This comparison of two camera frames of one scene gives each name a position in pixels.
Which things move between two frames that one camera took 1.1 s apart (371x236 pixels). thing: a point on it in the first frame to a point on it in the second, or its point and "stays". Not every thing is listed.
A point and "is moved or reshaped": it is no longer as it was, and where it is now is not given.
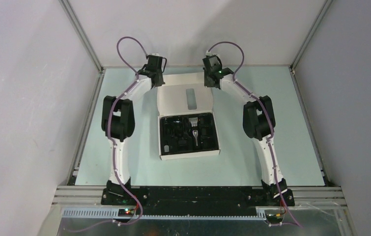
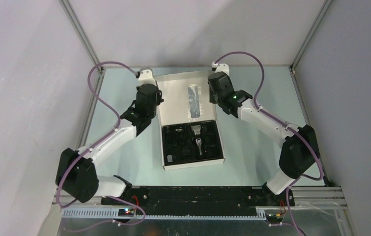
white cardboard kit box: [173, 99] is moved or reshaped
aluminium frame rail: [81, 32] stays
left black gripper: [161, 81] to [159, 100]
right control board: [275, 218] stays
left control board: [126, 212] stays
